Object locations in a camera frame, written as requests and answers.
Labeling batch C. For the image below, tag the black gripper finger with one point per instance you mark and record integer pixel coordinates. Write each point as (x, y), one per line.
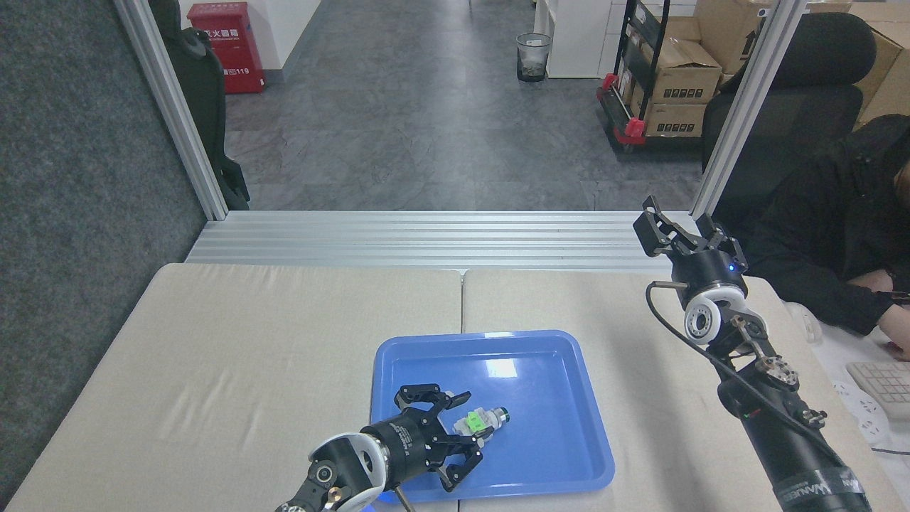
(430, 402)
(654, 231)
(721, 242)
(462, 459)

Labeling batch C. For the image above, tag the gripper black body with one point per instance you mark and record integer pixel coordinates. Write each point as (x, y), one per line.
(409, 448)
(704, 270)

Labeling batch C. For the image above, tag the white green switch part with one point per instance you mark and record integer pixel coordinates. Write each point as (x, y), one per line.
(473, 424)

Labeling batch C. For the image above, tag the blue plastic tray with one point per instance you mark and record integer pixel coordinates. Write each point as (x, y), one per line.
(547, 427)

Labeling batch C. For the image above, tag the person's hand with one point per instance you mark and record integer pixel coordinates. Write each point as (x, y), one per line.
(897, 334)

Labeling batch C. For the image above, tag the person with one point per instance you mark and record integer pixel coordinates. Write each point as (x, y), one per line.
(832, 227)

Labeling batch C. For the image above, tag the white plastic object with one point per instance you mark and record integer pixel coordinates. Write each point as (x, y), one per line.
(803, 323)

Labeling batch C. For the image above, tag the small cardboard box on cart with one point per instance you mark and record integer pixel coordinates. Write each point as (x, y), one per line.
(672, 119)

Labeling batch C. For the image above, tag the black cart with red corners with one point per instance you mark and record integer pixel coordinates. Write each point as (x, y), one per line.
(625, 107)

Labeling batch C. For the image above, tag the black office chair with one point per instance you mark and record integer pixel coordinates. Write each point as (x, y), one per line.
(803, 121)

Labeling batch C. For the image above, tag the large cardboard box on cart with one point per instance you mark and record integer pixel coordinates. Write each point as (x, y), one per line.
(682, 75)

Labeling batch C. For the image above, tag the white cabinet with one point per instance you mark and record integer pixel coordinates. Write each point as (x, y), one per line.
(579, 35)

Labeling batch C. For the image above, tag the tall brown cardboard box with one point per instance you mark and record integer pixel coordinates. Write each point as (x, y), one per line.
(732, 32)

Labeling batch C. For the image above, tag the black mesh trash bin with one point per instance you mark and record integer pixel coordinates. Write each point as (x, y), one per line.
(534, 57)

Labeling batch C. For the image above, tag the white keyboard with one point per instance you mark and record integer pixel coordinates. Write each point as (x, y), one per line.
(885, 387)

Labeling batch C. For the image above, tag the white power strip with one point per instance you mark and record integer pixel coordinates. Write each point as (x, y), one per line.
(864, 416)

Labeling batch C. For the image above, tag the wide brown cardboard box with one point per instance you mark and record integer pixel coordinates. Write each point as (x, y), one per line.
(889, 71)

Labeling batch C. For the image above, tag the black gaming chair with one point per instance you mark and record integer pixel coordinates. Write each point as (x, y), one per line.
(206, 99)

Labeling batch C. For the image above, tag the red fire extinguisher box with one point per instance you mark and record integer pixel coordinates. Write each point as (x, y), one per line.
(231, 50)

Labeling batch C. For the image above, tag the grey felt partition panel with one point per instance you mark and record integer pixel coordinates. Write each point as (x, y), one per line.
(78, 178)

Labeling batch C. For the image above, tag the silver aluminium post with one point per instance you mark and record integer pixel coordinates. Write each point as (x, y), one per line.
(174, 114)
(746, 107)

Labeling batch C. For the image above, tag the silver aluminium rail base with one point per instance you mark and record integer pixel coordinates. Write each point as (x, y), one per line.
(426, 238)

